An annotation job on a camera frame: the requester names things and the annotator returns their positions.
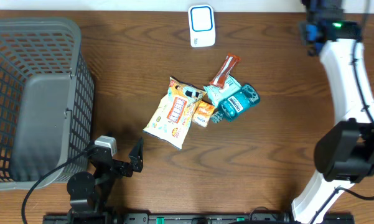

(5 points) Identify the yellow snack bag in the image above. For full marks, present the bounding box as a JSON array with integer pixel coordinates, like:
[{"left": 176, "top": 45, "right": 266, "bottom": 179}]
[{"left": 143, "top": 77, "right": 206, "bottom": 150}]

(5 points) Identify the small orange snack packet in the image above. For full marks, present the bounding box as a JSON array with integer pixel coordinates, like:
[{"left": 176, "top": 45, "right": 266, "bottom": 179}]
[{"left": 192, "top": 101, "right": 215, "bottom": 128}]

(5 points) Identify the light teal wipes packet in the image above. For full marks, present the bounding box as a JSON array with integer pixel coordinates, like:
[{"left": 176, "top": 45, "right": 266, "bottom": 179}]
[{"left": 203, "top": 75, "right": 241, "bottom": 108}]

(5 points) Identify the red Top chocolate bar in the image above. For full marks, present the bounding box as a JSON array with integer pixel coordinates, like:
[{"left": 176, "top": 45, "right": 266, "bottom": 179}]
[{"left": 209, "top": 54, "right": 241, "bottom": 88}]

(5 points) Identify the teal Listerine mouthwash bottle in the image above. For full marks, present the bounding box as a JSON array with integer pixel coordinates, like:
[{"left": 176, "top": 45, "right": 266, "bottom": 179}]
[{"left": 211, "top": 84, "right": 261, "bottom": 123}]

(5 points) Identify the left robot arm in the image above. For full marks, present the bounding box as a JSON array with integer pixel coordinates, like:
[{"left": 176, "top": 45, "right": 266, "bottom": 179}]
[{"left": 67, "top": 136, "right": 144, "bottom": 223}]

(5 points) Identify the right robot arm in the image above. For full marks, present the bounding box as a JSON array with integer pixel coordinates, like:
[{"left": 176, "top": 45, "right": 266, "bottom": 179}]
[{"left": 291, "top": 0, "right": 374, "bottom": 223}]

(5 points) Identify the white barcode scanner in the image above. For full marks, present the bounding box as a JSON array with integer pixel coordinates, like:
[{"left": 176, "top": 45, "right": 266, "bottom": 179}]
[{"left": 188, "top": 4, "right": 216, "bottom": 48}]

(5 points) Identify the grey plastic shopping basket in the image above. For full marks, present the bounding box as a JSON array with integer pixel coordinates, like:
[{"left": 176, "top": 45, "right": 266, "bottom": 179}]
[{"left": 0, "top": 17, "right": 95, "bottom": 190}]

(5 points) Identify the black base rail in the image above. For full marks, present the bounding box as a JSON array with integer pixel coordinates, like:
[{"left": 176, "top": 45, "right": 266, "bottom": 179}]
[{"left": 42, "top": 212, "right": 356, "bottom": 224}]

